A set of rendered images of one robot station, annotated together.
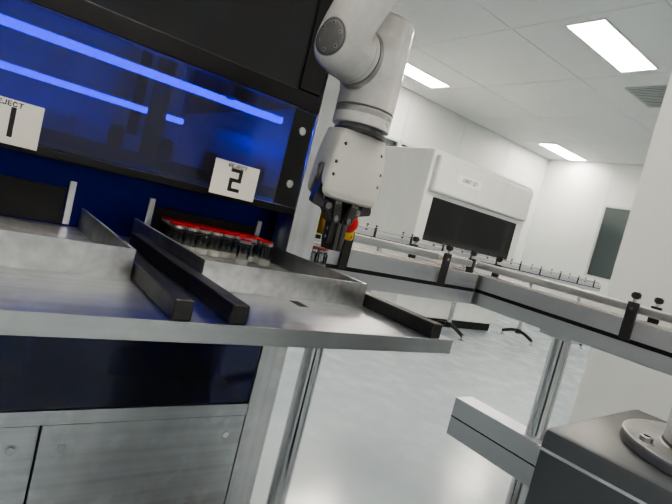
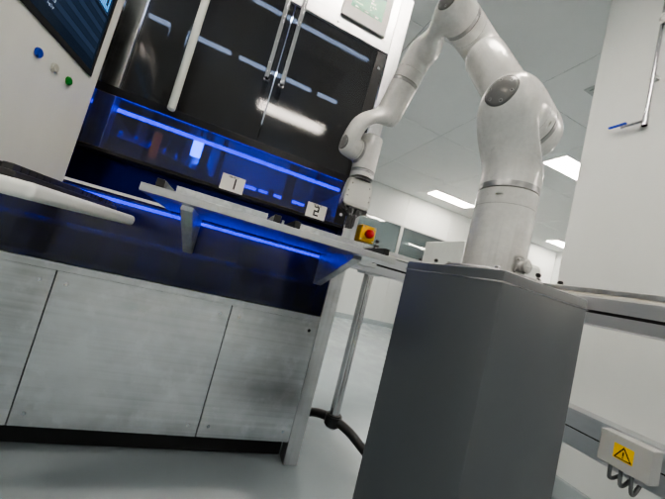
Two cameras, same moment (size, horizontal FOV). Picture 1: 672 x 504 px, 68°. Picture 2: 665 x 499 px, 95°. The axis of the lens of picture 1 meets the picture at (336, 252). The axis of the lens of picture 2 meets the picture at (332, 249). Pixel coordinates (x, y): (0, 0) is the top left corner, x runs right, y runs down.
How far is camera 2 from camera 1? 45 cm
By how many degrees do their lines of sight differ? 20
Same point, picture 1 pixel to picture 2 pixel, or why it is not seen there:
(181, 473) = (287, 345)
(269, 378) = (331, 306)
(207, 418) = (300, 320)
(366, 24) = (355, 135)
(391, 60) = (370, 149)
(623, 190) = not seen: hidden behind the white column
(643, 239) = (573, 264)
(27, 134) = (238, 188)
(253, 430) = (323, 332)
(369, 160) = (363, 190)
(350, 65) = (351, 150)
